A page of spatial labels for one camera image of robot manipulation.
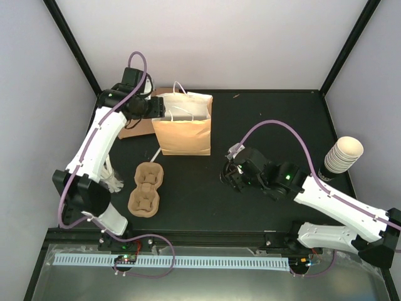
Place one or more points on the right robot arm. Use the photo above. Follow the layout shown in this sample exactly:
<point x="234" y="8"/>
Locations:
<point x="364" y="230"/>

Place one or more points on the stack of paper cups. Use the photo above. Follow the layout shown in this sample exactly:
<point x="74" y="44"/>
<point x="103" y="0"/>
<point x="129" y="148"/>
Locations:
<point x="346" y="151"/>

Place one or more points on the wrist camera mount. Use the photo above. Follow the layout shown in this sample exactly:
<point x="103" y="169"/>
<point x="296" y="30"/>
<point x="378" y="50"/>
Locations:
<point x="148" y="86"/>
<point x="234" y="150"/>

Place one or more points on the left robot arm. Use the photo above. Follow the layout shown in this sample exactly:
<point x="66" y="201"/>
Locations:
<point x="79" y="185"/>

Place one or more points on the brown flat paper bag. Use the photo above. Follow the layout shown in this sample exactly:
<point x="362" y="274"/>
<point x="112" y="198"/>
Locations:
<point x="144" y="127"/>

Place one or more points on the black frame post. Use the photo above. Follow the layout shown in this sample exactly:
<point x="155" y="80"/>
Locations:
<point x="67" y="34"/>
<point x="356" y="32"/>

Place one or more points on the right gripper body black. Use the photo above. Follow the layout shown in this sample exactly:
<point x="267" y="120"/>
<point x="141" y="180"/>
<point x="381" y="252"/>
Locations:
<point x="242" y="186"/>

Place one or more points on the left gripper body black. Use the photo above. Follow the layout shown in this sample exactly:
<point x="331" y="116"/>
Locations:
<point x="145" y="111"/>

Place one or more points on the cardboard cup carrier stack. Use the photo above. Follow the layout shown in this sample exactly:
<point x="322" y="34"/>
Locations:
<point x="144" y="199"/>

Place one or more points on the white slotted cable duct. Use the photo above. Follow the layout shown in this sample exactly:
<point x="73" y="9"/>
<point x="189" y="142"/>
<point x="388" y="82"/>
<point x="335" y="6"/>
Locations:
<point x="151" y="261"/>

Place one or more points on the black frame post right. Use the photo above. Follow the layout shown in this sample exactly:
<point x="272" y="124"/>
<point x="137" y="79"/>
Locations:
<point x="356" y="32"/>

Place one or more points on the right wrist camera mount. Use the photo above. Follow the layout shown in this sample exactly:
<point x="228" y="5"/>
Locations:
<point x="234" y="150"/>

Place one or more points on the cup of wrapped straws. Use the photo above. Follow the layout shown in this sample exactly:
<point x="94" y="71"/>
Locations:
<point x="109" y="177"/>

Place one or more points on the black frame post left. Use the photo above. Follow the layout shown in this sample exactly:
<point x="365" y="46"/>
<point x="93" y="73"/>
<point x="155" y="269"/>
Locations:
<point x="67" y="34"/>

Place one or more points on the white straw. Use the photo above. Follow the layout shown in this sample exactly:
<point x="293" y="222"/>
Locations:
<point x="156" y="155"/>

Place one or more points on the yellow paper takeout bag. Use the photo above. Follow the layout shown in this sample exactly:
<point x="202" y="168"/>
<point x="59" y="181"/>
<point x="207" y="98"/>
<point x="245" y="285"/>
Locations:
<point x="185" y="130"/>

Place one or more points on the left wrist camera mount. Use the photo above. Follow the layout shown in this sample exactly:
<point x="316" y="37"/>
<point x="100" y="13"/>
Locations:
<point x="148" y="86"/>

